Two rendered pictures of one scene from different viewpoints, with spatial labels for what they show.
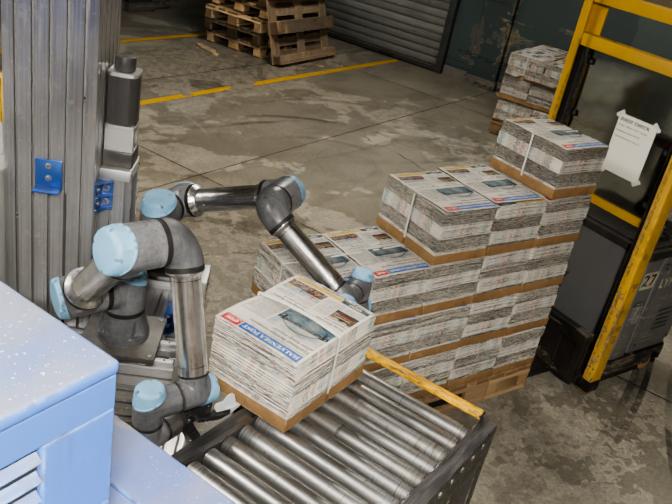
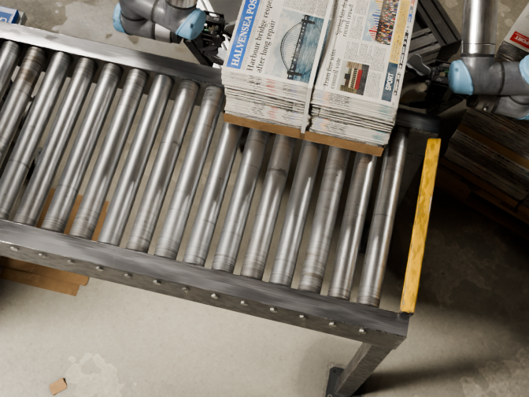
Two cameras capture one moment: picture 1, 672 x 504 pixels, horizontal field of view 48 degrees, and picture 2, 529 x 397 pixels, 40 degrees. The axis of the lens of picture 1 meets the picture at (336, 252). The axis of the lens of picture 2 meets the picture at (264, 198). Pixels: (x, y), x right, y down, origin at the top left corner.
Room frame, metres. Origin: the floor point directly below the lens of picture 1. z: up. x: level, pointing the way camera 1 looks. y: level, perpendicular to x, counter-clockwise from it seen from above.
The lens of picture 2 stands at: (1.35, -0.80, 2.31)
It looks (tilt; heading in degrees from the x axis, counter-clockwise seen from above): 66 degrees down; 69
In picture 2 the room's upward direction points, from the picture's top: 5 degrees clockwise
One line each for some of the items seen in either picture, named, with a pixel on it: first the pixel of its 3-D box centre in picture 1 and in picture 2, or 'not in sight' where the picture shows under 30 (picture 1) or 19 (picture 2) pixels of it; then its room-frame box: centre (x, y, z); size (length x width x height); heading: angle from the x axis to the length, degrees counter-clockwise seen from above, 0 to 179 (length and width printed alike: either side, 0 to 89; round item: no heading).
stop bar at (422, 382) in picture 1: (420, 380); (422, 221); (1.91, -0.33, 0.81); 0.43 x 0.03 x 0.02; 60
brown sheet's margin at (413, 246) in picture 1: (430, 235); not in sight; (2.88, -0.37, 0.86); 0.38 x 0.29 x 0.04; 39
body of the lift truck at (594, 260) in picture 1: (602, 281); not in sight; (3.76, -1.46, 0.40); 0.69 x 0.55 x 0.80; 39
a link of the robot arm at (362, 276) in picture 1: (358, 286); (523, 78); (2.23, -0.10, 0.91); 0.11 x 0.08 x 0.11; 163
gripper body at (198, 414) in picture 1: (191, 407); (199, 31); (1.57, 0.29, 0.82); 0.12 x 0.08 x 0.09; 150
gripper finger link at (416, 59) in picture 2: not in sight; (414, 61); (2.05, 0.07, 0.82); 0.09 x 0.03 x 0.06; 123
